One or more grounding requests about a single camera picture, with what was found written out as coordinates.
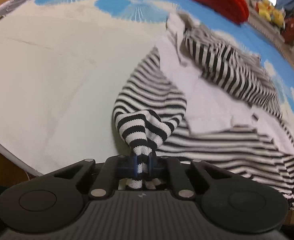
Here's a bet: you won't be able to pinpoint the blue white patterned bedsheet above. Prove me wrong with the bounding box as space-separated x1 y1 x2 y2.
0 0 294 176

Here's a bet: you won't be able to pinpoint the dark red plush bag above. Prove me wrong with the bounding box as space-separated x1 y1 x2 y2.
281 17 294 47

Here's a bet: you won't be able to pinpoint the yellow plush toys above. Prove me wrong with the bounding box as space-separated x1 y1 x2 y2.
256 0 286 29

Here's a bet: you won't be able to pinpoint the black white striped garment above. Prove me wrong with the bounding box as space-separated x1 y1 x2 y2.
113 12 294 210

